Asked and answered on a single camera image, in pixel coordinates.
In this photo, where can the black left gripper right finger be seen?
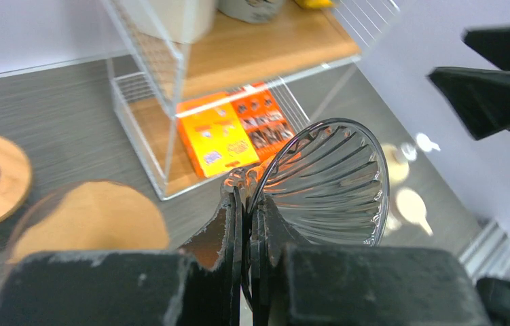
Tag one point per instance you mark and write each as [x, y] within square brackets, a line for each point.
[298, 283]

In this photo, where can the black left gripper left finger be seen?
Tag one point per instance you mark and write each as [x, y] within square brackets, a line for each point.
[197, 285]

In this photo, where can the brown paper filter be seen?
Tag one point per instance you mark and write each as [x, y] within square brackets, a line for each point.
[90, 215]

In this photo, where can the dark transparent dripper cone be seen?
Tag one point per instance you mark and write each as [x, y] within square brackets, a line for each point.
[328, 185]

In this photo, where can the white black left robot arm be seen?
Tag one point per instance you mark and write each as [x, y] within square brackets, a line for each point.
[502, 299]

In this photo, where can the cream lotion pump bottle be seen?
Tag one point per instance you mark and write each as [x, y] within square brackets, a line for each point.
[398, 158]

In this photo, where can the orange printed snack box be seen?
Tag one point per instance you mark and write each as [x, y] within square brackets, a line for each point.
[262, 119]

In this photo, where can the yellow snack packet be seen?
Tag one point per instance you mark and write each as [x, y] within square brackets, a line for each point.
[316, 4]

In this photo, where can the white container on shelf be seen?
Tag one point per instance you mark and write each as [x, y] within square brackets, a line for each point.
[169, 18]

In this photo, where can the white wire wooden shelf rack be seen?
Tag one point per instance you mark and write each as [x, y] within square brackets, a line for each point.
[159, 73]

